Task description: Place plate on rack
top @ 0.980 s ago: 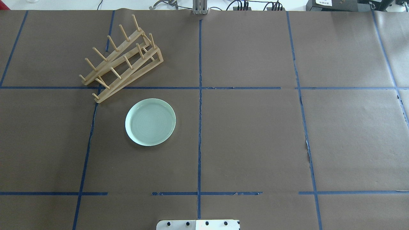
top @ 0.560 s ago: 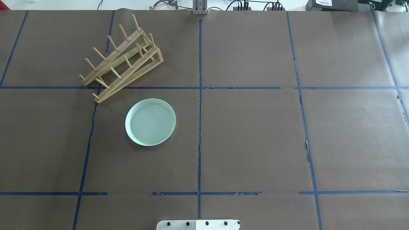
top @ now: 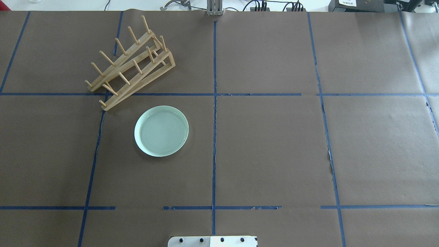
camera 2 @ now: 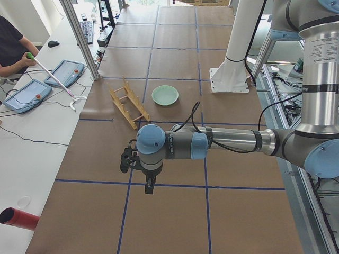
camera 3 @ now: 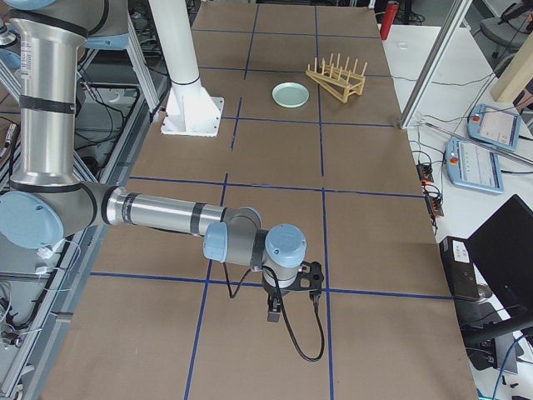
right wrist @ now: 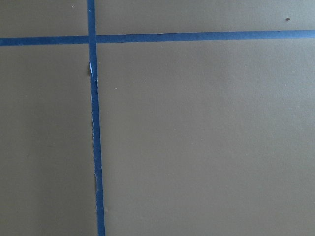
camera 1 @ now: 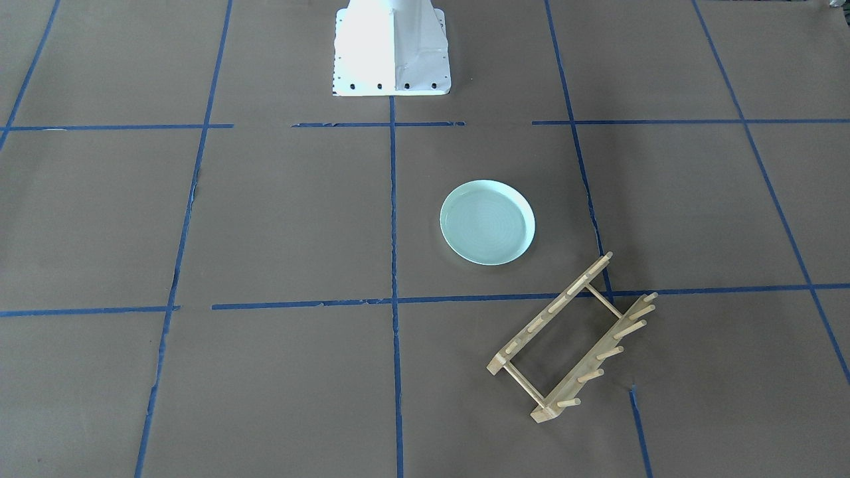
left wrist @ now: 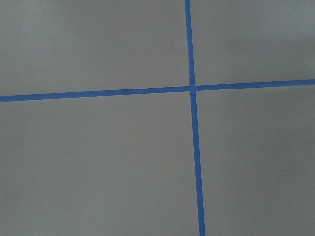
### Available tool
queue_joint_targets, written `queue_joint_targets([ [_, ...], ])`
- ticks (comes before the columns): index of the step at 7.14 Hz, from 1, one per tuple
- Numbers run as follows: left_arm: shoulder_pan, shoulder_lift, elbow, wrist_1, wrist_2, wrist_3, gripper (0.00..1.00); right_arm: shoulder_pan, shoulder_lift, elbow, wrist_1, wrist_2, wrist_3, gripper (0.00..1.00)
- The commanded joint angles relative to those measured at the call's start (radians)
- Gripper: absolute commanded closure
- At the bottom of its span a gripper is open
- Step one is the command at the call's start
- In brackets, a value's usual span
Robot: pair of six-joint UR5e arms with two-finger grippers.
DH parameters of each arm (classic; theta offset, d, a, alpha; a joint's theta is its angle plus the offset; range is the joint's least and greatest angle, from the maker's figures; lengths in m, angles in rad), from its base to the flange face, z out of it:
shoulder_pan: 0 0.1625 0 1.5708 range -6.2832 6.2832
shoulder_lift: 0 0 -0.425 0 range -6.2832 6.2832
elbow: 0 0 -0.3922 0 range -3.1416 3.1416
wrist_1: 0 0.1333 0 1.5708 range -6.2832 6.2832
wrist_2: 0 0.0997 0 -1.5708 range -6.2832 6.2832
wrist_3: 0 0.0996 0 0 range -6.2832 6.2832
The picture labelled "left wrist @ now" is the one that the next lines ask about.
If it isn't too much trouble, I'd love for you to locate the blue tape line lengthwise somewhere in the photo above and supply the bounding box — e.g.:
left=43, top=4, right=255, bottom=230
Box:
left=185, top=0, right=206, bottom=236

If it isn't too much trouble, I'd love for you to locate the blue tape line crosswise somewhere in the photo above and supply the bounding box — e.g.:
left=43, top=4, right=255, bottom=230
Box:
left=0, top=79, right=315, bottom=102

